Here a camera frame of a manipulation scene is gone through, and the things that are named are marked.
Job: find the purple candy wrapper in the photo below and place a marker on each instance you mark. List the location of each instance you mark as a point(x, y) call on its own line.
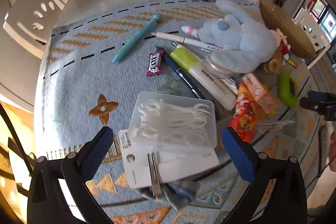
point(155, 64)

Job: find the clear box of floss picks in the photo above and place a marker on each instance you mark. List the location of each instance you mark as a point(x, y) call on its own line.
point(173, 119)

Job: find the brown plush toy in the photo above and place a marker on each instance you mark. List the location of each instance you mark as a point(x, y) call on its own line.
point(273, 64)

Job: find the white card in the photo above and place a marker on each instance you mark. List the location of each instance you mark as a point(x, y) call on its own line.
point(183, 161)

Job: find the yellow-green tube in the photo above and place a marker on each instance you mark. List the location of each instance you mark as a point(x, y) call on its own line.
point(199, 71)

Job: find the blue patterned table mat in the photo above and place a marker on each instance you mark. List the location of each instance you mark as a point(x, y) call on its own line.
point(78, 87)

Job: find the yellow red small box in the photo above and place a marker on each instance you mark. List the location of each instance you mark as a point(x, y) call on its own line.
point(292, 63)

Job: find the green plastic tool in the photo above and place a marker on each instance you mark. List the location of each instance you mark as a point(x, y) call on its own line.
point(284, 90)

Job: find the white cat plush toy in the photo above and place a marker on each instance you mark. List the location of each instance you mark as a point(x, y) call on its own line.
point(282, 40)

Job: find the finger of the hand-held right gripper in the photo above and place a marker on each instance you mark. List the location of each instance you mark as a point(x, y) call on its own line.
point(315, 105)

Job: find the white pen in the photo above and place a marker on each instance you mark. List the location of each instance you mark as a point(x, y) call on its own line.
point(178, 39)

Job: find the teal pen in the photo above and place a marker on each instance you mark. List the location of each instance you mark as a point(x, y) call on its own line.
point(134, 39)

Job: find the blue plush toy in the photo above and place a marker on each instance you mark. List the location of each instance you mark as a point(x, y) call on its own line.
point(244, 37)

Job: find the small pink white tube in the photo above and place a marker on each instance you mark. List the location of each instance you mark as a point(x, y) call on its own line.
point(189, 30)

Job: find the dark blue pen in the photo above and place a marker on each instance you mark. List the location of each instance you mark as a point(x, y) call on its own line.
point(181, 74)

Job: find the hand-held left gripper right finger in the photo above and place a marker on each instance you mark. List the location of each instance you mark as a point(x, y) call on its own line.
point(237, 153)

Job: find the slim silver pen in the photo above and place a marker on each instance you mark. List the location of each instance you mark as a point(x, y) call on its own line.
point(175, 44)

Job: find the metal hair clip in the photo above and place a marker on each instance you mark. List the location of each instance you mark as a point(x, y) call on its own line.
point(155, 176)

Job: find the pink packet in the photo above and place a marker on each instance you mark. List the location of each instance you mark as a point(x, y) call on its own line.
point(258, 92)

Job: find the crumpled blue white wrapper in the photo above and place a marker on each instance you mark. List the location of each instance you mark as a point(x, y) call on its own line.
point(181, 192)

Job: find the red printed snack packet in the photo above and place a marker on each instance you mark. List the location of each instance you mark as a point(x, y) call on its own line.
point(244, 113)

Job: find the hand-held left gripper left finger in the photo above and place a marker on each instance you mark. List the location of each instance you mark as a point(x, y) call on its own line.
point(97, 153)

